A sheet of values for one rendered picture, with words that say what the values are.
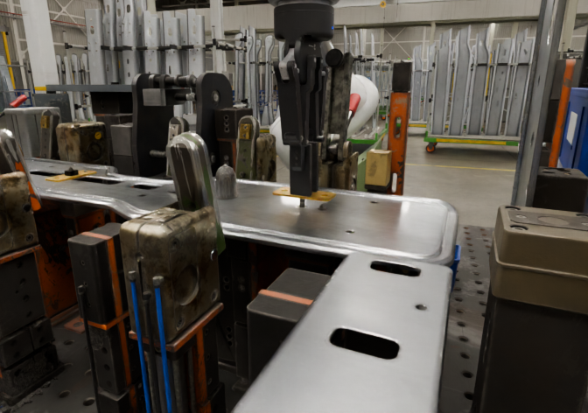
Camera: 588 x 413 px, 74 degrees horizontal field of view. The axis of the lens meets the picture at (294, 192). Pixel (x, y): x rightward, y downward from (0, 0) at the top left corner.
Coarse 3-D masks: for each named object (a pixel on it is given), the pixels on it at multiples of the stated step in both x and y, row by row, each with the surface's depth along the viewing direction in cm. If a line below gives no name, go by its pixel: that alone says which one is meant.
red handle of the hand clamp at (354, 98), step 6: (354, 96) 73; (354, 102) 72; (354, 108) 72; (354, 114) 72; (348, 120) 70; (348, 126) 70; (336, 138) 67; (330, 144) 66; (336, 144) 66; (330, 150) 66; (336, 150) 66
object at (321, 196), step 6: (276, 192) 55; (282, 192) 55; (288, 192) 55; (312, 192) 55; (318, 192) 55; (324, 192) 55; (330, 192) 55; (300, 198) 53; (306, 198) 53; (312, 198) 52; (318, 198) 52; (324, 198) 52; (330, 198) 52
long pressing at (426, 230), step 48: (48, 192) 64; (96, 192) 62; (144, 192) 62; (240, 192) 62; (336, 192) 62; (240, 240) 46; (288, 240) 44; (336, 240) 44; (384, 240) 44; (432, 240) 44
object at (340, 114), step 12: (336, 60) 61; (348, 60) 63; (336, 72) 65; (348, 72) 63; (336, 84) 65; (348, 84) 64; (336, 96) 65; (348, 96) 65; (336, 108) 65; (348, 108) 65; (336, 120) 66; (324, 132) 66; (336, 132) 66; (324, 144) 66; (324, 156) 66
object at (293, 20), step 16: (288, 16) 46; (304, 16) 46; (320, 16) 46; (288, 32) 46; (304, 32) 46; (320, 32) 46; (288, 48) 47; (304, 48) 47; (320, 48) 52; (304, 64) 48; (304, 80) 49
